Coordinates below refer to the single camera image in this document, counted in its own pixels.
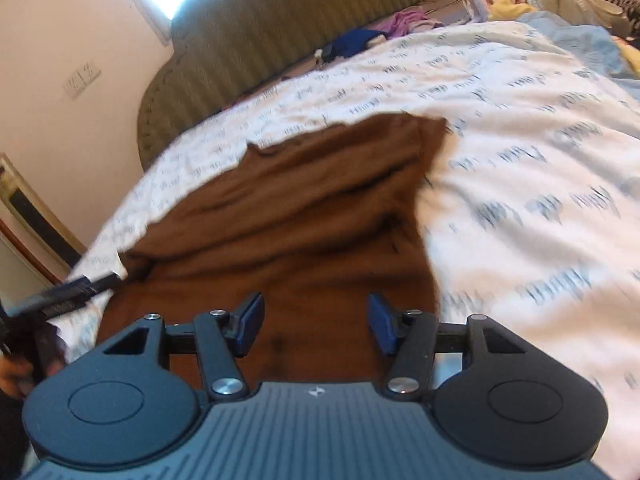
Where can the brown knit garment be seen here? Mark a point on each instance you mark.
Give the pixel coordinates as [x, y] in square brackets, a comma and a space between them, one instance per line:
[315, 224]

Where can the olive green padded headboard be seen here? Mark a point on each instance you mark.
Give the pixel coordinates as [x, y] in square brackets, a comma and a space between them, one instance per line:
[224, 49]

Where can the white wall socket plate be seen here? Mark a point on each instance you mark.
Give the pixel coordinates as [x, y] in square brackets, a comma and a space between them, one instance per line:
[80, 80]

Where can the person's left hand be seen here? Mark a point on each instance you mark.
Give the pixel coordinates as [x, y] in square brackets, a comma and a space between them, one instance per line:
[15, 376]

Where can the blue cloth on bed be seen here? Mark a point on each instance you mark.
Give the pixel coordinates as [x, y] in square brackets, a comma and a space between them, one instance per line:
[350, 43]

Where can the purple cloth on bed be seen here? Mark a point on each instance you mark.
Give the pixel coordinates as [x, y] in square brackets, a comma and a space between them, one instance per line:
[406, 22]

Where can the white script-print bed sheet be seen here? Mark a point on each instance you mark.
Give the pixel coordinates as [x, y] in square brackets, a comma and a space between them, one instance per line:
[530, 216]

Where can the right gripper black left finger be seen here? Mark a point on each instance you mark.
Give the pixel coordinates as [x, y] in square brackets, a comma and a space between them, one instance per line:
[244, 324]

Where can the gold and black heater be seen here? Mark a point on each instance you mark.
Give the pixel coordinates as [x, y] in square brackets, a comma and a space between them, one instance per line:
[37, 218]

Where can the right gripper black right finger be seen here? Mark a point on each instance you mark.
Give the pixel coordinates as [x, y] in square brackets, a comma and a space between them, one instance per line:
[386, 324]

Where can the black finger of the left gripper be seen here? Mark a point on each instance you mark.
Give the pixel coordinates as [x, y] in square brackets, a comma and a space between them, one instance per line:
[63, 298]

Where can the light blue cloth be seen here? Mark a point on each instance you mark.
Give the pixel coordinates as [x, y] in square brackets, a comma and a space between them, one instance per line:
[593, 45]

